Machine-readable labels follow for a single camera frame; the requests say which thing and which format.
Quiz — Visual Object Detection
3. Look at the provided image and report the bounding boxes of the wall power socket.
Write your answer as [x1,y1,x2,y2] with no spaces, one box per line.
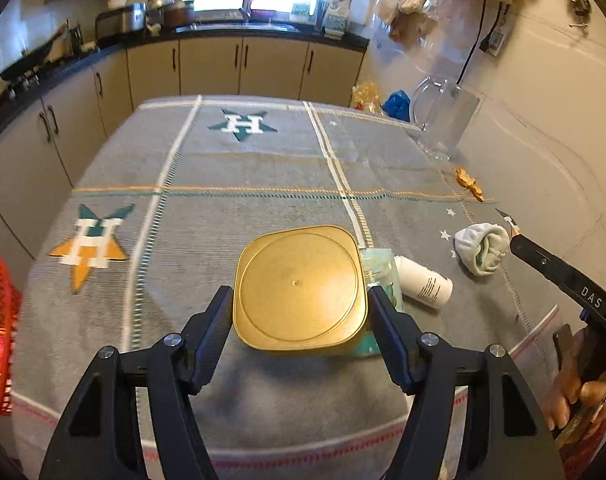
[478,27,507,57]

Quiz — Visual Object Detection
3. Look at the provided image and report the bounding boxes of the beige lower kitchen cabinets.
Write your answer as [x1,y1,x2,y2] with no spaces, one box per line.
[0,35,367,261]

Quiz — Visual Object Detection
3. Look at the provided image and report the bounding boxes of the brown cooking pot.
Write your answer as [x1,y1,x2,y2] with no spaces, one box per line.
[163,0,195,29]

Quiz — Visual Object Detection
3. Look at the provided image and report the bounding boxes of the white plastic bottle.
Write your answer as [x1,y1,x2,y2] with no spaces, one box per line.
[394,255,454,310]

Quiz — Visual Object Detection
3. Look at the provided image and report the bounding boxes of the blue plastic bag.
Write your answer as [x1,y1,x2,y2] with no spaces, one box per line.
[381,90,413,124]

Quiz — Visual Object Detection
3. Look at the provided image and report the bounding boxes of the gold square lid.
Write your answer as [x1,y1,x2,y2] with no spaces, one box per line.
[232,225,370,357]

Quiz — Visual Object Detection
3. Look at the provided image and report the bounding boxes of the rolled white sock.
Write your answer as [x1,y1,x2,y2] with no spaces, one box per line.
[453,222,512,278]

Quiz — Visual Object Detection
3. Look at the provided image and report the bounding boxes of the white carton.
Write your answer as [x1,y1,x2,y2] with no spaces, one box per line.
[323,2,349,37]

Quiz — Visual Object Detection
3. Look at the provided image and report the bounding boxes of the hanging plastic bags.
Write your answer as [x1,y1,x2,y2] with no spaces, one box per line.
[373,0,527,47]

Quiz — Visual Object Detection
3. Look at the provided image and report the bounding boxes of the black wok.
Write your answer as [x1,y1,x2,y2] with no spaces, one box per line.
[0,39,60,82]

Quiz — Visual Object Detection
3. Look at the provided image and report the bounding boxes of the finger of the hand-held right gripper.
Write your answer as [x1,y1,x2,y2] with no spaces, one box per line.
[510,233,567,286]

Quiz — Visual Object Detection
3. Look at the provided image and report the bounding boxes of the black kitchen countertop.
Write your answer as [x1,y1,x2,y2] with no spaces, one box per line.
[0,21,370,152]

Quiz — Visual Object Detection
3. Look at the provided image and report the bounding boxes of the black power cable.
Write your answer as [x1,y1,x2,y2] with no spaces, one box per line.
[456,0,490,86]

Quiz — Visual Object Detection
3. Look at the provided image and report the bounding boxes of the clear glass pitcher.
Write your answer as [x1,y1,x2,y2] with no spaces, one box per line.
[411,75,482,161]

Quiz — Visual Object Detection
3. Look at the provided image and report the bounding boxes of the person's right hand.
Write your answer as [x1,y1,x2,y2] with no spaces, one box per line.
[542,329,606,432]

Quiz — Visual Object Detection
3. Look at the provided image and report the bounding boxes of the green packet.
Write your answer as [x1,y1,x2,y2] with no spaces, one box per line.
[353,248,407,359]

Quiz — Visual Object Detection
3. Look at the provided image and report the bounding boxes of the silver cooking pot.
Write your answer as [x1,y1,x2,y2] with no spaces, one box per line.
[95,2,148,37]

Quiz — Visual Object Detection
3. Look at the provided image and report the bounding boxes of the grey star print tablecloth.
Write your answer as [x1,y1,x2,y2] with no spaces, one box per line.
[10,95,572,472]

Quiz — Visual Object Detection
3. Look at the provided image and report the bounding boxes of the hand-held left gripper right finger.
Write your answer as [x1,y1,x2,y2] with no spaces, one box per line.
[367,285,567,480]

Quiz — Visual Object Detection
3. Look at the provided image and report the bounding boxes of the gold foil wrapper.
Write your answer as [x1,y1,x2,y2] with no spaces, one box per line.
[455,167,486,204]

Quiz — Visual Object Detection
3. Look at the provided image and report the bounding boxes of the dark red cloth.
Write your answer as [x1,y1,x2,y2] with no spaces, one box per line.
[557,409,606,463]

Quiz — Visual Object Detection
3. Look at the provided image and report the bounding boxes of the yellow plastic bag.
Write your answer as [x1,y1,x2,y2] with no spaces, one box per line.
[351,81,384,114]

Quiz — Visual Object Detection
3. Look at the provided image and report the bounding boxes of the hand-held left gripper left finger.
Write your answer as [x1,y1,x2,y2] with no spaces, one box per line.
[39,285,235,480]

